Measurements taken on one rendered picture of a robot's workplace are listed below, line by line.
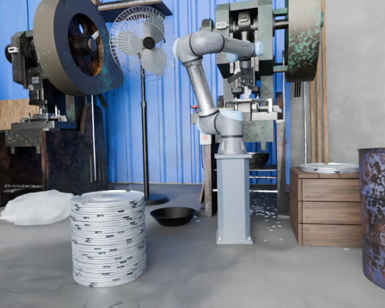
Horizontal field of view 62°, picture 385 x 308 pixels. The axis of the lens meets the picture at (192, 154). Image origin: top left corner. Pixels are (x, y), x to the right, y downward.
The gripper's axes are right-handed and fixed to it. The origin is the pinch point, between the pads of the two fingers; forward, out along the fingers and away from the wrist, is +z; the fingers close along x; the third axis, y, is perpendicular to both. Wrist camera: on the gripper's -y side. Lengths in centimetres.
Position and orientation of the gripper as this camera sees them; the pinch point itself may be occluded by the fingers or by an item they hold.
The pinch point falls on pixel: (242, 97)
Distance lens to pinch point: 217.6
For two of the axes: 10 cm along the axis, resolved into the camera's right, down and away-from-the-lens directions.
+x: 1.8, -4.7, 8.6
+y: 9.8, -0.1, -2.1
